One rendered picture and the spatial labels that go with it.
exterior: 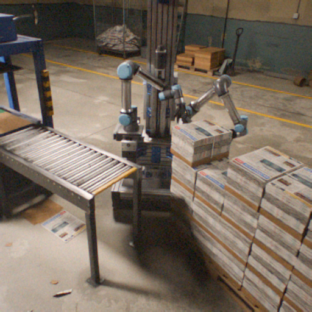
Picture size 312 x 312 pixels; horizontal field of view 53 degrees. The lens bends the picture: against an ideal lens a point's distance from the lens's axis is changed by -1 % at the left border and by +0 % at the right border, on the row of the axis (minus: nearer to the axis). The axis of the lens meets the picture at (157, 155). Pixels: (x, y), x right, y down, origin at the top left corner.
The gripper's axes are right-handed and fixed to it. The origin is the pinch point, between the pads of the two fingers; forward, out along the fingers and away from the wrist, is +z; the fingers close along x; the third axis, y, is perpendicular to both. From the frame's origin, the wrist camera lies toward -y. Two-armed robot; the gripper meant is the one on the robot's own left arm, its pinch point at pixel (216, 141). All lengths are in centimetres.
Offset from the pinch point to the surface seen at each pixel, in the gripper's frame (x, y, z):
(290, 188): 95, 20, 37
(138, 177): -3, -13, 77
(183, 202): 15, -37, 45
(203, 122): -0.9, 20.7, 17.6
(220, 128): 14.9, 20.7, 13.9
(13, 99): -192, 1, 126
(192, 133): 11.6, 20.7, 38.6
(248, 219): 78, -11, 43
